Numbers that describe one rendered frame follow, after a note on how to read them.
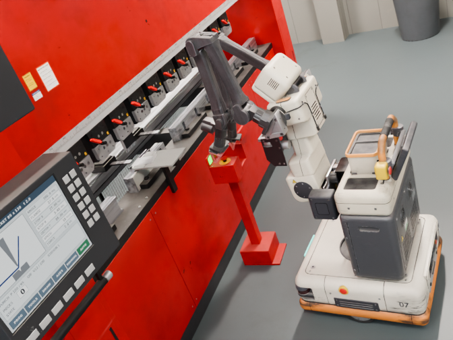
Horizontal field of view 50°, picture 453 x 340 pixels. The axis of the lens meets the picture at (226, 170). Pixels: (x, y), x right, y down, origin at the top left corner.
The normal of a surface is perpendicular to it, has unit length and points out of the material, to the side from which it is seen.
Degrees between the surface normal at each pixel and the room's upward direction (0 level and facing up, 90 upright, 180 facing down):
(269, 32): 90
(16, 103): 90
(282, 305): 0
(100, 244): 90
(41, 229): 90
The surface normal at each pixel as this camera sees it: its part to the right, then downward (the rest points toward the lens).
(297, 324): -0.31, -0.83
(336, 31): -0.43, 0.56
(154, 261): 0.89, -0.07
